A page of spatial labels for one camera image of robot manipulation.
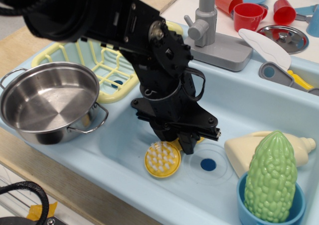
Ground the red cup front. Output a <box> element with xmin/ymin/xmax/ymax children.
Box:
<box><xmin>233</xmin><ymin>2</ymin><xmax>268</xmax><ymax>32</ymax></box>

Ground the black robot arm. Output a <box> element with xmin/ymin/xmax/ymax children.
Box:
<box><xmin>0</xmin><ymin>0</ymin><xmax>220</xmax><ymax>154</ymax></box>

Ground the yellow dish rack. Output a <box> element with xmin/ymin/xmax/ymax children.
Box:
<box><xmin>31</xmin><ymin>20</ymin><xmax>184</xmax><ymax>104</ymax></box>

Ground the light blue toy sink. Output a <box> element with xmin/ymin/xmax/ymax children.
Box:
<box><xmin>0</xmin><ymin>5</ymin><xmax>319</xmax><ymax>225</ymax></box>

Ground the stainless steel pot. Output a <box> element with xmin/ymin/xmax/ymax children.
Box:
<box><xmin>0</xmin><ymin>62</ymin><xmax>108</xmax><ymax>145</ymax></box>

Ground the green toy bitter gourd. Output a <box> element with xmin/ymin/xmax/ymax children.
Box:
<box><xmin>244</xmin><ymin>130</ymin><xmax>298</xmax><ymax>223</ymax></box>

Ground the yellow toy utensil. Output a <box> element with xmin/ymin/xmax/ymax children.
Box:
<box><xmin>287</xmin><ymin>70</ymin><xmax>314</xmax><ymax>90</ymax></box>

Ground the red cup lying left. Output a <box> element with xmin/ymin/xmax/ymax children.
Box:
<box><xmin>215</xmin><ymin>0</ymin><xmax>243</xmax><ymax>15</ymax></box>

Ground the grey toy utensil handle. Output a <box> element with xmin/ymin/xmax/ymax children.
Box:
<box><xmin>259</xmin><ymin>62</ymin><xmax>319</xmax><ymax>96</ymax></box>

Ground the steel pot lid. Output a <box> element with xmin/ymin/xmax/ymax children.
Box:
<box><xmin>257</xmin><ymin>25</ymin><xmax>309</xmax><ymax>54</ymax></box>

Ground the yellow tape piece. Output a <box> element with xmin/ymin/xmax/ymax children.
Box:
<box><xmin>26</xmin><ymin>202</ymin><xmax>58</xmax><ymax>222</ymax></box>

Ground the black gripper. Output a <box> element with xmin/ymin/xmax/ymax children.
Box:
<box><xmin>131</xmin><ymin>97</ymin><xmax>220</xmax><ymax>155</ymax></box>

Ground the grey toy faucet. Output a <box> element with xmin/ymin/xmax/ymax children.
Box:
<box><xmin>184</xmin><ymin>0</ymin><xmax>253</xmax><ymax>72</ymax></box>

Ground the light blue cup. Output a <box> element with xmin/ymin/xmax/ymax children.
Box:
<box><xmin>306</xmin><ymin>6</ymin><xmax>319</xmax><ymax>37</ymax></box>

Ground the red cup right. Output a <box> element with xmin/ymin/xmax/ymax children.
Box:
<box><xmin>273</xmin><ymin>0</ymin><xmax>297</xmax><ymax>25</ymax></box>

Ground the blue utensil handle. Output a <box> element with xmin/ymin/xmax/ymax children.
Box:
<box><xmin>295</xmin><ymin>4</ymin><xmax>319</xmax><ymax>16</ymax></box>

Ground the cream toy soap bottle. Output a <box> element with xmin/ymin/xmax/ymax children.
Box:
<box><xmin>224</xmin><ymin>131</ymin><xmax>317</xmax><ymax>177</ymax></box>

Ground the blue plastic cup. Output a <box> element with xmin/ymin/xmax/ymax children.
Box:
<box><xmin>236</xmin><ymin>173</ymin><xmax>306</xmax><ymax>225</ymax></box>

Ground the yellow dish brush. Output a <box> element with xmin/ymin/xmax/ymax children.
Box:
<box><xmin>144</xmin><ymin>136</ymin><xmax>205</xmax><ymax>179</ymax></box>

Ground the black cable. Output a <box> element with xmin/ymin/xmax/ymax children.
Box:
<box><xmin>0</xmin><ymin>181</ymin><xmax>50</xmax><ymax>225</ymax></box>

